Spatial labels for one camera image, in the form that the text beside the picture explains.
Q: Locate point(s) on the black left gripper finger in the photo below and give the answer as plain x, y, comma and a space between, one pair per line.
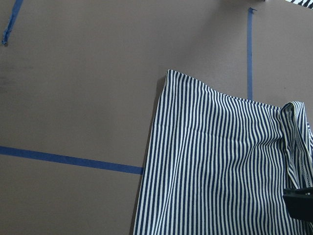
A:
299, 202

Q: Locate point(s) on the navy white striped polo shirt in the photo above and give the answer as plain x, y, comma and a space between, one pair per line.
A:
218, 164

